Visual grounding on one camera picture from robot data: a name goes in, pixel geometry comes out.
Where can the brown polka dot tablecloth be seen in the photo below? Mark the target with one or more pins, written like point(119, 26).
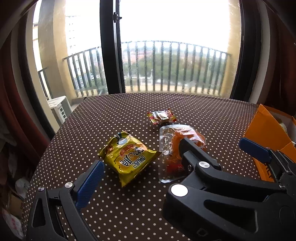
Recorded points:
point(133, 135)

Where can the dark red curtain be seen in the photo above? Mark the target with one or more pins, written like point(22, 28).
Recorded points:
point(281, 94)
point(16, 117)

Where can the left dark red curtain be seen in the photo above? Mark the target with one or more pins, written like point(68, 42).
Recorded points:
point(16, 117)

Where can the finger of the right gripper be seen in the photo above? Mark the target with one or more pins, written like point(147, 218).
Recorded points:
point(273, 166)

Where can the balcony metal railing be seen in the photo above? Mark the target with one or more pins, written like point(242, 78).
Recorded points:
point(155, 66)

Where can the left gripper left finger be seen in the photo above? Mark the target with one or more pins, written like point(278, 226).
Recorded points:
point(44, 222)

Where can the small red candy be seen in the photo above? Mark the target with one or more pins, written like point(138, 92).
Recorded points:
point(162, 116)

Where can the black sliding door frame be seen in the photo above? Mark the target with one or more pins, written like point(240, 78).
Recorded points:
point(52, 30)

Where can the white air conditioner unit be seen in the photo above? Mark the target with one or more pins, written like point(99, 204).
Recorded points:
point(60, 108)

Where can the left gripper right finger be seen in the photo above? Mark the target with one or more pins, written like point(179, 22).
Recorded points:
point(210, 204)

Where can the orange cardboard box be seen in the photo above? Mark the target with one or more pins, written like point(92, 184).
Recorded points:
point(273, 129)

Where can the yellow cartoon snack bag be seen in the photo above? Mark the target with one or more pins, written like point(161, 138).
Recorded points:
point(127, 156)

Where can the orange clear snack pouch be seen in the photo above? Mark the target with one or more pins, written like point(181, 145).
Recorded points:
point(171, 167)

